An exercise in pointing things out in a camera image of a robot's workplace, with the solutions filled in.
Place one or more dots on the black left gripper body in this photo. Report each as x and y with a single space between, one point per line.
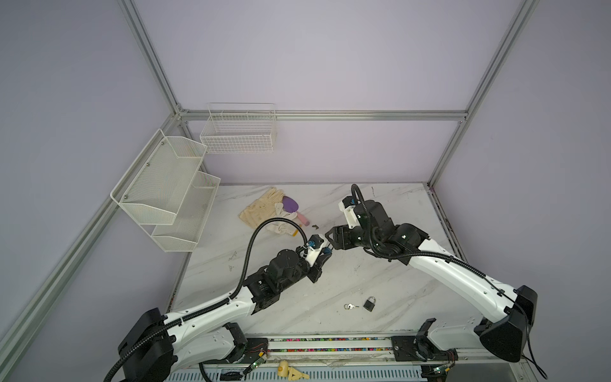
302 270

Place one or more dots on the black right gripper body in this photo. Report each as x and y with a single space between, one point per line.
365 239

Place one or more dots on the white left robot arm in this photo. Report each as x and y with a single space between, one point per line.
159 344

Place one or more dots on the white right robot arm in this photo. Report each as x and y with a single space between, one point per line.
507 313

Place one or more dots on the white cloth glove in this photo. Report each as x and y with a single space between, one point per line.
283 228

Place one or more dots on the purple pink spatula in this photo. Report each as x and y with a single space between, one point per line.
291 206

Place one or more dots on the beige work glove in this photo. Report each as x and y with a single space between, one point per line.
262 208

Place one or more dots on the black padlock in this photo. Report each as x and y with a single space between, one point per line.
370 304

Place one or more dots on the white mesh two-tier shelf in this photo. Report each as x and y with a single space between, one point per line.
167 193

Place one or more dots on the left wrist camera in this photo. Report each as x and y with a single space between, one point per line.
313 248

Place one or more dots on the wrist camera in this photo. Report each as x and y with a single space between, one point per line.
313 248
346 206

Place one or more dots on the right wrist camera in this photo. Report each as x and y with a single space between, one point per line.
346 206

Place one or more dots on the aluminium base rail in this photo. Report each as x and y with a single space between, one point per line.
354 357

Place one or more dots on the white wire basket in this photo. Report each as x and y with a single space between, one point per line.
240 128

